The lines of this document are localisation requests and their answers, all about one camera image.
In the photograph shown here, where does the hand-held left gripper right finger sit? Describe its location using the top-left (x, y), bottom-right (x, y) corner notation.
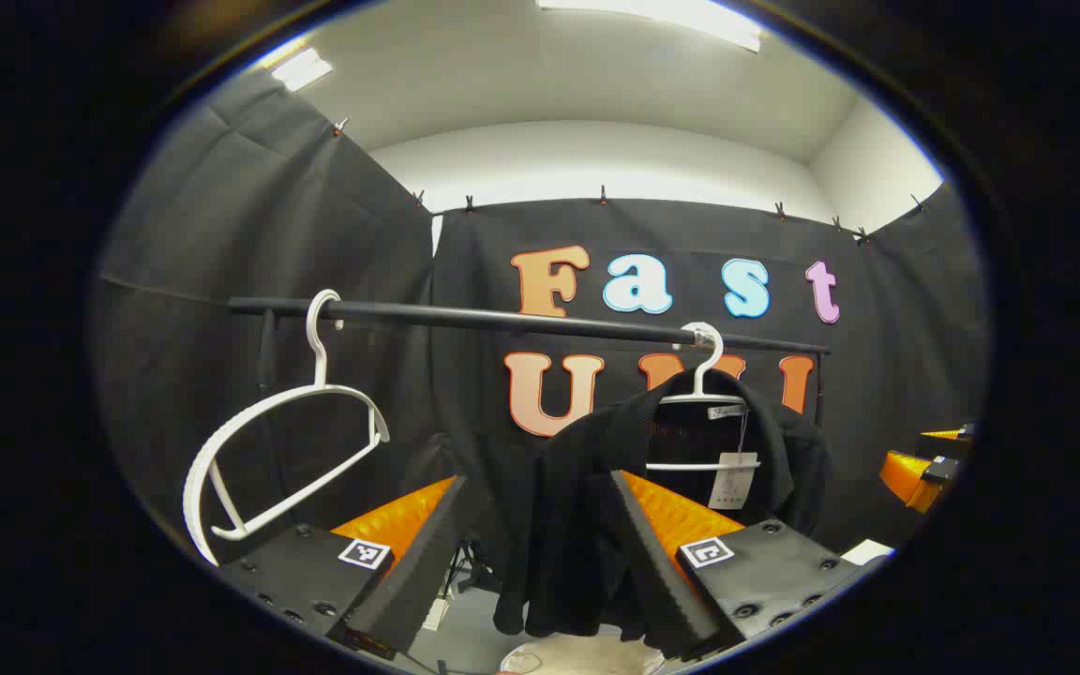
top-left (607, 469), bottom-right (864, 662)

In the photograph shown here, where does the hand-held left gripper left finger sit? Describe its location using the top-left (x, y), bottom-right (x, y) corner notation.
top-left (218, 474), bottom-right (468, 660)

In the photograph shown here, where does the black knit cardigan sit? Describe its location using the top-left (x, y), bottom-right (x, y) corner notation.
top-left (493, 368), bottom-right (832, 648)

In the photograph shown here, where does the white clothes hanger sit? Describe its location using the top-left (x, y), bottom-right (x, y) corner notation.
top-left (645, 322), bottom-right (763, 473)

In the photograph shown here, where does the empty white plastic hanger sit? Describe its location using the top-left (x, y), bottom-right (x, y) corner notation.
top-left (182, 289), bottom-right (391, 567)

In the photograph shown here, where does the black tripod stand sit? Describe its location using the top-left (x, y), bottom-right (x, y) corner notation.
top-left (444, 539), bottom-right (503, 599)

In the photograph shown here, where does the white paper garment tag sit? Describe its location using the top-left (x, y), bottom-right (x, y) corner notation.
top-left (709, 453), bottom-right (759, 513)

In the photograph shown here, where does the row of black cloth clips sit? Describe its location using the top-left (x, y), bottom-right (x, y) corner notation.
top-left (334, 117), bottom-right (925, 245)

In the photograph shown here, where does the black backdrop cloth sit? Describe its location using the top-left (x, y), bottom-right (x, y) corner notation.
top-left (90, 66), bottom-right (989, 648)

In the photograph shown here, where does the long ceiling light panel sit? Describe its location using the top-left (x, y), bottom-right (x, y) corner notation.
top-left (536, 0), bottom-right (764, 53)

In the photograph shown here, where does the small ceiling light panel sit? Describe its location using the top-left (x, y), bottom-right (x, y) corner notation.
top-left (270, 47), bottom-right (335, 93)

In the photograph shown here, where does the black garment rack rail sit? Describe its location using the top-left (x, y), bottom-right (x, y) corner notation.
top-left (228, 296), bottom-right (832, 432)

